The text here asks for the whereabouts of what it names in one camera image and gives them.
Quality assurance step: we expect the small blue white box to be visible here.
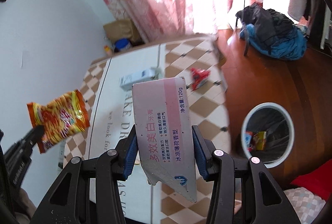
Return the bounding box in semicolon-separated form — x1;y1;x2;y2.
119;67;159;90

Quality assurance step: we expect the red snack bag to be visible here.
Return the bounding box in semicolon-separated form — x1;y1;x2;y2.
191;68;210;90

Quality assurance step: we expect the red blanket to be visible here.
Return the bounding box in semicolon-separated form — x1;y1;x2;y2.
291;160;332;201

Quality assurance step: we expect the white pink toothpaste box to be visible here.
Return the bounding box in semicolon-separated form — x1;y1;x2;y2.
132;77;197;203

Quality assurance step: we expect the checkered brown table cloth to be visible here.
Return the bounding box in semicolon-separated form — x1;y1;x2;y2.
62;35;242;224

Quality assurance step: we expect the yellow packet in bin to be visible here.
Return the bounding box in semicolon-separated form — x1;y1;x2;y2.
253;131;266;150

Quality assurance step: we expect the pastel checkered pillow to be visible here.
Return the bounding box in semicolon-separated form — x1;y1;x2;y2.
284;187;326;224

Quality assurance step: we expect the brown paper bag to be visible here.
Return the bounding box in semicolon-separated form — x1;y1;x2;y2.
103;19;142;44

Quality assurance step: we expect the blue dark clothes pile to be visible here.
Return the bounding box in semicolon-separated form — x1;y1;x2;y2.
235;3;307;61

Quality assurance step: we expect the small yellow orange bottle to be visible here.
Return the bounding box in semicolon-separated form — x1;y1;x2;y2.
104;46;113;57

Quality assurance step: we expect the blue lidded white jar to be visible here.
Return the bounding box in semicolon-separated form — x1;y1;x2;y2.
115;38;132;52

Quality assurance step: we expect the orange yellow noodle packet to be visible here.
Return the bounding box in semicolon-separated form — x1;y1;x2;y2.
27;89;90;154

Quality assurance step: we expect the white round trash bin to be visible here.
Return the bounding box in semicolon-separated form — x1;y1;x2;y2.
240;102;295;168

